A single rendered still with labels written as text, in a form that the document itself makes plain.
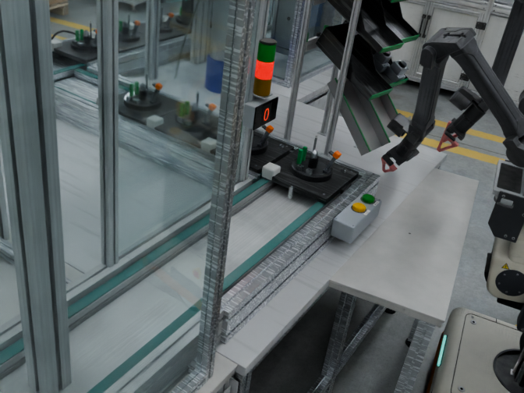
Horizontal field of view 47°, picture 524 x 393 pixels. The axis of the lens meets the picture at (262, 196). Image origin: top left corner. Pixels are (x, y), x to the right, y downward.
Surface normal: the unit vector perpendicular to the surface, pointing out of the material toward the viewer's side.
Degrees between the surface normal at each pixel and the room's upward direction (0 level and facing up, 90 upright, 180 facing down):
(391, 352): 0
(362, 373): 0
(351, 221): 0
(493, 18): 90
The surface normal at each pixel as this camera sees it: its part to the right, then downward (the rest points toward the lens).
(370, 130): 0.60, -0.29
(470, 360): 0.12, -0.85
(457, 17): -0.39, 0.44
